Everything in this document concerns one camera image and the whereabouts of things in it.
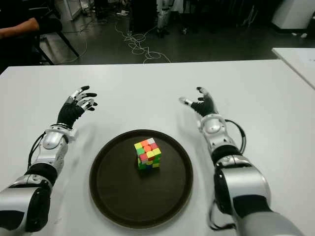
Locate white humanoid robot legs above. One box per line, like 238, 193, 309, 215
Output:
157, 0, 172, 37

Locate person's bare forearm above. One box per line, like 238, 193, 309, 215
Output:
0, 17, 41, 39

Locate right robot hand black silver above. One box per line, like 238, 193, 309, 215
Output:
179, 86, 219, 118

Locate black pillar cabinet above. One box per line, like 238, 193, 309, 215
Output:
131, 0, 158, 32

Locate white cabinet with black base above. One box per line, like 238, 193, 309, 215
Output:
270, 0, 315, 30

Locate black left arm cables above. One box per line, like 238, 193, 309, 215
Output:
28, 132, 47, 170

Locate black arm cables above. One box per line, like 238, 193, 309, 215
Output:
28, 132, 47, 170
225, 119, 247, 154

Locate white side table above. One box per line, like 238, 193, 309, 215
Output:
272, 47, 315, 89

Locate tangled white floor cable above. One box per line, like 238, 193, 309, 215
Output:
114, 17, 173, 63

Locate white glass display cabinet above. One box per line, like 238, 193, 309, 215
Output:
54, 0, 83, 21

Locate thin white floor cable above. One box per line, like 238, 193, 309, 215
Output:
65, 17, 99, 62

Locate black chair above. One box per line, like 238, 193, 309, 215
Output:
31, 16, 80, 65

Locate left robot hand black silver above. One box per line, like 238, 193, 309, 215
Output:
57, 86, 98, 129

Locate dark brown round plate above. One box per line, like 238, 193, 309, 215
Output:
89, 129, 194, 223

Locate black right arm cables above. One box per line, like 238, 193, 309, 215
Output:
225, 119, 247, 154

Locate multicoloured Rubik's cube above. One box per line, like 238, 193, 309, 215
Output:
134, 138, 162, 170

